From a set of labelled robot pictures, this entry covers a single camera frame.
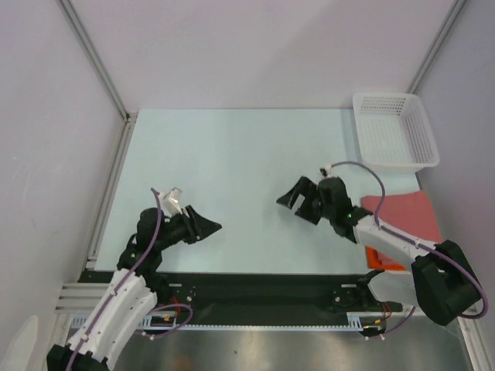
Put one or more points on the right aluminium corner post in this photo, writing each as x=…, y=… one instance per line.
x=446, y=29

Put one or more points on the folded orange t shirt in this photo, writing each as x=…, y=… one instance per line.
x=376, y=260

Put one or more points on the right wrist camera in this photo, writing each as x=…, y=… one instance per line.
x=326, y=171

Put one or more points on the pink red t shirt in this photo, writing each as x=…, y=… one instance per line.
x=413, y=213

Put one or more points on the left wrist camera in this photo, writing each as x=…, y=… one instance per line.
x=169, y=201

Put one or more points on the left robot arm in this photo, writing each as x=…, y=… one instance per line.
x=99, y=342

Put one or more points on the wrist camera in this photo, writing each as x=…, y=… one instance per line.
x=326, y=171
x=169, y=201

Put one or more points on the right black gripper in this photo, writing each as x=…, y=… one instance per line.
x=308, y=188

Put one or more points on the white plastic basket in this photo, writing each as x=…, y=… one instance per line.
x=393, y=132

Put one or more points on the left aluminium corner post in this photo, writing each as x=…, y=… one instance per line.
x=90, y=51

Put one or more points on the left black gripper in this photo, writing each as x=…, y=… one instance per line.
x=196, y=226

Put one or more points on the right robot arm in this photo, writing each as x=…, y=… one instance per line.
x=438, y=279

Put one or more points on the aluminium corner post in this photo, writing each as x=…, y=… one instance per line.
x=90, y=51
x=446, y=29

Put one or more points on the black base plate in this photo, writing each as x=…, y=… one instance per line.
x=272, y=316

